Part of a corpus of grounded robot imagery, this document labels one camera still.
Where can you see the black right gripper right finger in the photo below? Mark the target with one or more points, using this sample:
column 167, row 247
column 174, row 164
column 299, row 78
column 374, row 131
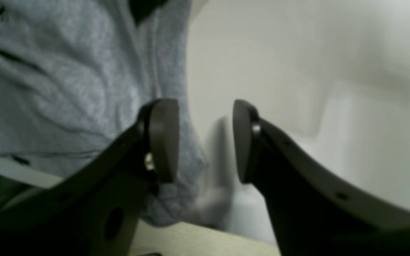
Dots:
column 312, row 211

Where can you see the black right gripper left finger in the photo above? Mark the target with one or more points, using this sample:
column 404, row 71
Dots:
column 94, row 212

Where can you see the grey T-shirt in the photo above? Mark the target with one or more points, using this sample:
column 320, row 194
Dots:
column 74, row 74

